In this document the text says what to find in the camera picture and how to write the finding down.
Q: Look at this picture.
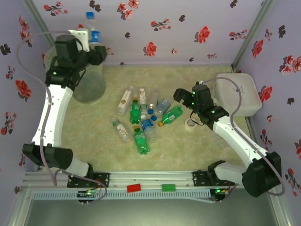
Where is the clear bottle blue cap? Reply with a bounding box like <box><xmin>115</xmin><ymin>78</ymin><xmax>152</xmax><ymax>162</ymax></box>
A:
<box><xmin>85</xmin><ymin>11</ymin><xmax>102</xmax><ymax>48</ymax></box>

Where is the green bottle yellow cap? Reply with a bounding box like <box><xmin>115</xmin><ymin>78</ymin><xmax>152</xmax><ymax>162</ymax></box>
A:
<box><xmin>133</xmin><ymin>126</ymin><xmax>151</xmax><ymax>155</ymax></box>
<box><xmin>157</xmin><ymin>105</ymin><xmax>183</xmax><ymax>128</ymax></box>
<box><xmin>129</xmin><ymin>97</ymin><xmax>142</xmax><ymax>125</ymax></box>

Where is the frosted bottle white paper label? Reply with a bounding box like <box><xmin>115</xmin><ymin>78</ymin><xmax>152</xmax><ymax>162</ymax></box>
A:
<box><xmin>117</xmin><ymin>85</ymin><xmax>135</xmax><ymax>117</ymax></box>

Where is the clear plastic bin liner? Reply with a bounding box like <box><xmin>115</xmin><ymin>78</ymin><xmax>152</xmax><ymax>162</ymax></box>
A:
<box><xmin>43</xmin><ymin>44</ymin><xmax>58</xmax><ymax>71</ymax></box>

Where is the green translucent bin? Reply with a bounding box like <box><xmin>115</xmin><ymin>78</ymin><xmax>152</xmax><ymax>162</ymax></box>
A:
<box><xmin>43</xmin><ymin>43</ymin><xmax>106</xmax><ymax>104</ymax></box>

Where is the clear bottle barcode label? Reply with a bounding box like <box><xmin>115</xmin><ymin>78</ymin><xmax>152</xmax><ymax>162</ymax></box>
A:
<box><xmin>150</xmin><ymin>97</ymin><xmax>173</xmax><ymax>122</ymax></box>

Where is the masking tape roll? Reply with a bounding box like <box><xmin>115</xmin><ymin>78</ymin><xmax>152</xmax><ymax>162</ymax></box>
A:
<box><xmin>184</xmin><ymin>117</ymin><xmax>198</xmax><ymax>132</ymax></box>

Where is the white lidded plastic container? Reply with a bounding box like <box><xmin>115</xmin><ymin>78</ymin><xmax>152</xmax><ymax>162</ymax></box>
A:
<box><xmin>213</xmin><ymin>73</ymin><xmax>263</xmax><ymax>118</ymax></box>

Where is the blue label bottle white cap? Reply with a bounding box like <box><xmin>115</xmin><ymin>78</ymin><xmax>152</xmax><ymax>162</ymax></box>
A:
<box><xmin>140</xmin><ymin>114</ymin><xmax>159</xmax><ymax>143</ymax></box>

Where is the clear bottle flower label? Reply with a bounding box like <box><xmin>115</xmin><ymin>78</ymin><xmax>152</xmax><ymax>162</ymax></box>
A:
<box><xmin>110</xmin><ymin>117</ymin><xmax>132</xmax><ymax>144</ymax></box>

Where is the red plastic block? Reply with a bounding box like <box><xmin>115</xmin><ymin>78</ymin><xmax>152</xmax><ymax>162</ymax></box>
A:
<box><xmin>127</xmin><ymin>183</ymin><xmax>142</xmax><ymax>193</ymax></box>

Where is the thin black right gripper cable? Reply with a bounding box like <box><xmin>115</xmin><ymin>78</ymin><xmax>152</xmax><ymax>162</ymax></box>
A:
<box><xmin>190</xmin><ymin>110</ymin><xmax>203</xmax><ymax>126</ymax></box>

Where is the grey right arm cable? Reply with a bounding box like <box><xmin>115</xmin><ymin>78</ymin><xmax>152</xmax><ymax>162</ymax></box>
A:
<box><xmin>198</xmin><ymin>77</ymin><xmax>285</xmax><ymax>196</ymax></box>

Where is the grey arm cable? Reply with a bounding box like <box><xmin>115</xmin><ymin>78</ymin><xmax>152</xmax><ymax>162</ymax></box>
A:
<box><xmin>198</xmin><ymin>77</ymin><xmax>285</xmax><ymax>196</ymax></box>
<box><xmin>16</xmin><ymin>30</ymin><xmax>71</xmax><ymax>188</ymax></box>

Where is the aluminium corner post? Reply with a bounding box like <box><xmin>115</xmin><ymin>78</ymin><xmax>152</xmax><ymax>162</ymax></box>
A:
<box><xmin>22</xmin><ymin>0</ymin><xmax>55</xmax><ymax>47</ymax></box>
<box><xmin>231</xmin><ymin>0</ymin><xmax>276</xmax><ymax>73</ymax></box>

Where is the aluminium side rail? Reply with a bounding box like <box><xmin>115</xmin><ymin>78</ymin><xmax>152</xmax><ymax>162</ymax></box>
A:
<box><xmin>246</xmin><ymin>116</ymin><xmax>268</xmax><ymax>153</ymax></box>

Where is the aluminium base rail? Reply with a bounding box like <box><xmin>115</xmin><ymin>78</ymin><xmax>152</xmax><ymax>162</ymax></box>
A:
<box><xmin>23</xmin><ymin>170</ymin><xmax>244</xmax><ymax>189</ymax></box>

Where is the grey left arm cable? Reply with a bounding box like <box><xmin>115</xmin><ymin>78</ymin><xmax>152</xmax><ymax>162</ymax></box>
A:
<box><xmin>16</xmin><ymin>30</ymin><xmax>71</xmax><ymax>188</ymax></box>

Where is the white slotted cable duct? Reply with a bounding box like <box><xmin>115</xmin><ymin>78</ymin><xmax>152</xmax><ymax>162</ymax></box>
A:
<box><xmin>32</xmin><ymin>189</ymin><xmax>211</xmax><ymax>201</ymax></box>

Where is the aluminium frame bar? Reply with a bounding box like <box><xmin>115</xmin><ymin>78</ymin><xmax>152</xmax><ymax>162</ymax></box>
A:
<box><xmin>268</xmin><ymin>188</ymin><xmax>292</xmax><ymax>226</ymax></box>
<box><xmin>7</xmin><ymin>186</ymin><xmax>33</xmax><ymax>226</ymax></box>

